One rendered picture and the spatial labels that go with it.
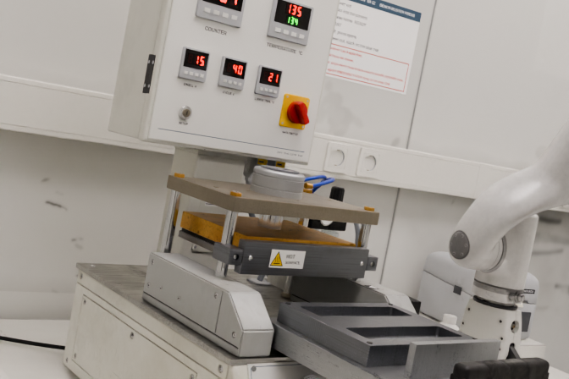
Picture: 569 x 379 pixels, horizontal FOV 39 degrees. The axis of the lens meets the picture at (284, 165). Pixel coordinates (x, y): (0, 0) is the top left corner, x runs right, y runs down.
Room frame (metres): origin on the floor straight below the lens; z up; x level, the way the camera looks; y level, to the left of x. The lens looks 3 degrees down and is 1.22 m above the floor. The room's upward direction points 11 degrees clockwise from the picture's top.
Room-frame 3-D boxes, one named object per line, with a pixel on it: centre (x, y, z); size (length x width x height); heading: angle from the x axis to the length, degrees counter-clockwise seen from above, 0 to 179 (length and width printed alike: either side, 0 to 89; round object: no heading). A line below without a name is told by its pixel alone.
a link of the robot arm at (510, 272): (1.35, -0.39, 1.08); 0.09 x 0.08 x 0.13; 123
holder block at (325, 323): (0.99, -0.16, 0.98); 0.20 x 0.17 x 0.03; 128
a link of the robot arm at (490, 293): (1.35, -0.40, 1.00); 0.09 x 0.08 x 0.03; 38
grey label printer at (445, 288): (2.02, -0.55, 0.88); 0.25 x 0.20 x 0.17; 28
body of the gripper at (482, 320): (1.35, -0.40, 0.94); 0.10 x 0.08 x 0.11; 38
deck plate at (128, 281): (1.22, 0.03, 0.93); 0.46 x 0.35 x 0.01; 38
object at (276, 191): (1.23, 0.01, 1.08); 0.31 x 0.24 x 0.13; 128
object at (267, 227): (1.19, 0.00, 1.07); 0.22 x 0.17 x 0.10; 128
